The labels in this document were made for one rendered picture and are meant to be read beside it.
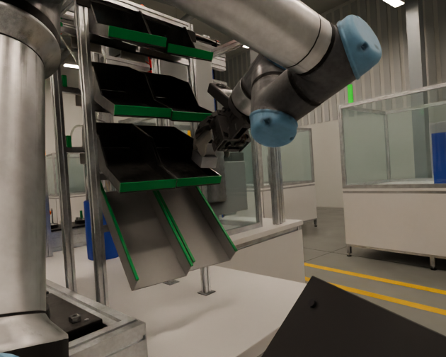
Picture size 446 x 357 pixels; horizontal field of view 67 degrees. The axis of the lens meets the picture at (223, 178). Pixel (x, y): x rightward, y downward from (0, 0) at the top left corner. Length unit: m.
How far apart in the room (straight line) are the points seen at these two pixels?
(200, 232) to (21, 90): 0.66
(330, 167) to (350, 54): 9.77
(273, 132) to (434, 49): 8.84
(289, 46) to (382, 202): 4.11
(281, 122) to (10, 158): 0.36
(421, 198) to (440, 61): 5.34
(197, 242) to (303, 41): 0.60
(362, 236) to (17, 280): 4.51
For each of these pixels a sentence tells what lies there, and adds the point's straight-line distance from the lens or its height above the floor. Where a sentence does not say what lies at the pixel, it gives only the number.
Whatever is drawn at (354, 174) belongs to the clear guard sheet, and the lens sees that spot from 4.65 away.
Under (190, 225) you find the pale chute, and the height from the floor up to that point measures 1.08.
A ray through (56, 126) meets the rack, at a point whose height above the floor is 1.36.
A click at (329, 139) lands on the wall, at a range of 10.23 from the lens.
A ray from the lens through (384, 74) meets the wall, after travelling 9.64.
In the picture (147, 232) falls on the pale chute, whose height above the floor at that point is 1.08.
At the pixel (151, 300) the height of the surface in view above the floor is 0.86.
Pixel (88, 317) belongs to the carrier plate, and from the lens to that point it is 0.70.
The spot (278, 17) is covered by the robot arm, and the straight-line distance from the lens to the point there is 0.42.
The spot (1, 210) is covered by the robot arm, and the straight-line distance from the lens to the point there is 0.29.
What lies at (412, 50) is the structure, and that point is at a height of 3.45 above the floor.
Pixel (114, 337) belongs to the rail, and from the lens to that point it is 0.63.
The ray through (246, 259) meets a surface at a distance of 1.89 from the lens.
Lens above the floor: 1.22
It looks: 1 degrees down
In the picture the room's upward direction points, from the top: 4 degrees counter-clockwise
